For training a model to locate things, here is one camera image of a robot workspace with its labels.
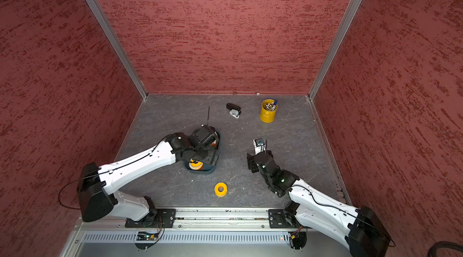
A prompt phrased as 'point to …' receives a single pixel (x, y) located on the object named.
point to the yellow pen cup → (268, 110)
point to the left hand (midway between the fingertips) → (207, 158)
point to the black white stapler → (234, 111)
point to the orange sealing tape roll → (213, 143)
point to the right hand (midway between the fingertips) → (254, 156)
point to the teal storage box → (210, 163)
